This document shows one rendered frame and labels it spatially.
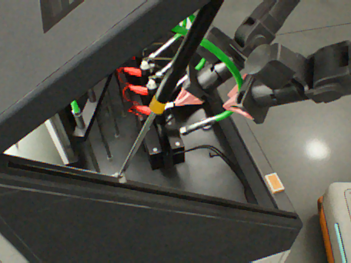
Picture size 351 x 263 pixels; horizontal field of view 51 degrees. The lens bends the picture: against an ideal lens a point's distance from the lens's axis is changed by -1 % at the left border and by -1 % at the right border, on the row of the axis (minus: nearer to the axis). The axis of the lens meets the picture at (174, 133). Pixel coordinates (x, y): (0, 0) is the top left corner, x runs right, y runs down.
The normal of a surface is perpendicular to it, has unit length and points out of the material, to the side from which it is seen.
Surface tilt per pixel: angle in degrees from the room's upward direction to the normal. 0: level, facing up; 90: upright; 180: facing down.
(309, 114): 0
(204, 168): 0
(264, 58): 49
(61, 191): 90
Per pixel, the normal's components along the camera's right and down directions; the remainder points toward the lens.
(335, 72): -0.64, -0.44
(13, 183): 0.29, 0.75
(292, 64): 0.53, -0.26
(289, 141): -0.04, -0.62
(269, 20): 0.19, 0.43
